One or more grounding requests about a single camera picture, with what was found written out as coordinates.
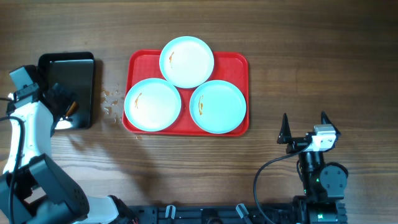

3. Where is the black water tray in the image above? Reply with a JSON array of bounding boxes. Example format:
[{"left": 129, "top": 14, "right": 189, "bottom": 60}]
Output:
[{"left": 38, "top": 52, "right": 96, "bottom": 130}]

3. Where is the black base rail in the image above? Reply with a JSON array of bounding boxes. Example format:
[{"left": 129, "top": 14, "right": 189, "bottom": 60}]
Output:
[{"left": 129, "top": 202, "right": 348, "bottom": 224}]

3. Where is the orange green scrub sponge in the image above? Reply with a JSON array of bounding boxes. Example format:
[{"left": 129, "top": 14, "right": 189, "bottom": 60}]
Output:
[{"left": 65, "top": 101, "right": 78, "bottom": 117}]

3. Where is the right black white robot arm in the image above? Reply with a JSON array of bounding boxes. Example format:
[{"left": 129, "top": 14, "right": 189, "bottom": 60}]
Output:
[{"left": 277, "top": 112, "right": 349, "bottom": 224}]

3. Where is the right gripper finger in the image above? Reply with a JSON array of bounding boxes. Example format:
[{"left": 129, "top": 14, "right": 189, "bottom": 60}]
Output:
[
  {"left": 277, "top": 113, "right": 292, "bottom": 144},
  {"left": 321, "top": 111, "right": 341, "bottom": 136}
]

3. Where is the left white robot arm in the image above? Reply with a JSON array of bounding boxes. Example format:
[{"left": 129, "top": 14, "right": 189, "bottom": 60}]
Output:
[{"left": 1, "top": 106, "right": 139, "bottom": 223}]

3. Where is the light blue plate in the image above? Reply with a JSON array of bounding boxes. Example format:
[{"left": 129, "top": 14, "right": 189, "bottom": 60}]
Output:
[
  {"left": 124, "top": 78, "right": 182, "bottom": 132},
  {"left": 189, "top": 80, "right": 248, "bottom": 134},
  {"left": 159, "top": 36, "right": 215, "bottom": 89}
]

